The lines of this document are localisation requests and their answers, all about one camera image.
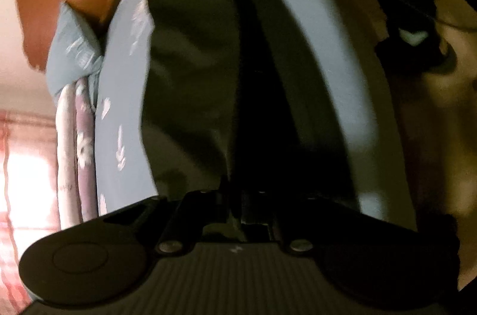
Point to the black drawstring pants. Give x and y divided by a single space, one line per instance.
234 98

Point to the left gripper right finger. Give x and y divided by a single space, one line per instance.
286 220

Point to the teal patterned bed sheet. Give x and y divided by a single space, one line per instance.
354 79

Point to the pink purple folded quilt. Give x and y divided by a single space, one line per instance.
77 194

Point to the pink striped curtain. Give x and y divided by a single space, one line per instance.
29 203

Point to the teal pillow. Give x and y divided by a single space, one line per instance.
74 53

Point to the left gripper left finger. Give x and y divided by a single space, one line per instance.
197 217

